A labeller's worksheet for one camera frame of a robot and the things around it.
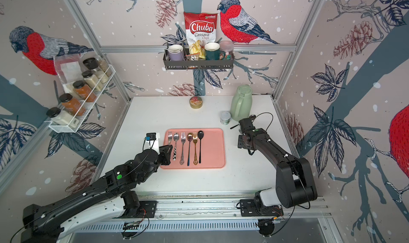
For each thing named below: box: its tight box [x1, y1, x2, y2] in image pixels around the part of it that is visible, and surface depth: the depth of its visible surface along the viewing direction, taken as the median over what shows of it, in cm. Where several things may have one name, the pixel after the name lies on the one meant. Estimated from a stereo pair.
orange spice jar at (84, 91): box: [72, 79, 97, 103], surface depth 73 cm
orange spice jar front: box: [58, 93, 87, 117], surface depth 68 cm
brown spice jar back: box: [97, 55, 113, 77], surface depth 87 cm
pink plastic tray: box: [160, 127, 226, 169], surface depth 97 cm
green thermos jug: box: [230, 84, 253, 121], surface depth 94 cm
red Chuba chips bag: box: [183, 11, 219, 50], surface depth 81 cm
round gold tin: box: [189, 95, 203, 110], surface depth 117 cm
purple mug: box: [168, 44, 185, 62], surface depth 84 cm
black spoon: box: [197, 130, 204, 164], surface depth 100 cm
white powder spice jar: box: [45, 106, 80, 128], surface depth 63 cm
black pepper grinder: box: [82, 57, 100, 73], surface depth 80 cm
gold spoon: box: [186, 132, 194, 167], surface depth 99 cm
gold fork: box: [192, 132, 199, 166], surface depth 100 cm
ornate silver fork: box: [179, 132, 186, 166], surface depth 100 cm
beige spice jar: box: [81, 70, 104, 92], surface depth 79 cm
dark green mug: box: [204, 42, 226, 61], surface depth 85 cm
